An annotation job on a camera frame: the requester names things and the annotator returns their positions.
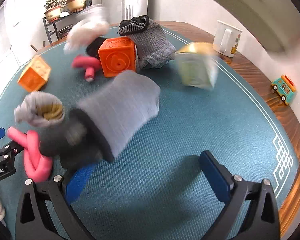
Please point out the teal table mat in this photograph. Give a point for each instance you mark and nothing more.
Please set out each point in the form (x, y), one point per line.
(155, 189)

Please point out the white fluffy sock ball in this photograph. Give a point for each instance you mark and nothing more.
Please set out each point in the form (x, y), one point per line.
(93, 23)

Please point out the black metal shelf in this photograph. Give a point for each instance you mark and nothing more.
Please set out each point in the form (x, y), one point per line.
(51, 27)

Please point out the grey yellow sock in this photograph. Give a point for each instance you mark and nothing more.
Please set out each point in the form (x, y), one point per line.
(40, 109)

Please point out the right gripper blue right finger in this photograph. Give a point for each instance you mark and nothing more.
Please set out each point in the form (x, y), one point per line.
(262, 218)

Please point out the grey ribbed sock bundle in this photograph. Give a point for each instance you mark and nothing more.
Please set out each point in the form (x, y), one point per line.
(154, 50)

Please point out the left potted plant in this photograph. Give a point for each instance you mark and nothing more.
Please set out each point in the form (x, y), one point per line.
(52, 10)

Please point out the grey black sock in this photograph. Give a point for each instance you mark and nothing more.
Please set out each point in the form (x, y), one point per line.
(100, 125)

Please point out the teal toy bus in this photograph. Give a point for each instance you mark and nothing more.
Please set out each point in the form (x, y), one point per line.
(285, 87)

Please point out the green yellow tea box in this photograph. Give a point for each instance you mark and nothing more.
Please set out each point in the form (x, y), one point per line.
(196, 65)

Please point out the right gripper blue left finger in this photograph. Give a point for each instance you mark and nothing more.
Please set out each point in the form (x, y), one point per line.
(33, 220)

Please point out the navy black sock ball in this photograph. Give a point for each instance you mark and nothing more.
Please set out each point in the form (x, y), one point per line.
(92, 49)

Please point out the dark orange toy cube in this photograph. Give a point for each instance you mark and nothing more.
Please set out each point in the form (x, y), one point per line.
(117, 55)

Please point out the light orange toy cube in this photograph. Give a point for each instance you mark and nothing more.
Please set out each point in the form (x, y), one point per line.
(35, 75)

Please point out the white cartoon mug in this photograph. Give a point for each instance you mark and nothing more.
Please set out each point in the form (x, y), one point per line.
(226, 39)

